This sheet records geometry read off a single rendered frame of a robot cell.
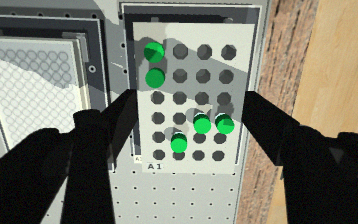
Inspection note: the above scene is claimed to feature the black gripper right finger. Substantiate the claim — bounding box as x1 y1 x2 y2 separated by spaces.
241 91 358 224

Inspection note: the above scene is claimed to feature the grey flat base plate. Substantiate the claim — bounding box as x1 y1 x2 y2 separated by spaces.
0 0 272 224

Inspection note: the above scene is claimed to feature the white sealed multiwell plate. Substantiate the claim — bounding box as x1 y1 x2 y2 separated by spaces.
0 36 91 150

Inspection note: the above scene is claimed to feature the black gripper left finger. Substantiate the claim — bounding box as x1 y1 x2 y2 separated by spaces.
0 89 138 224

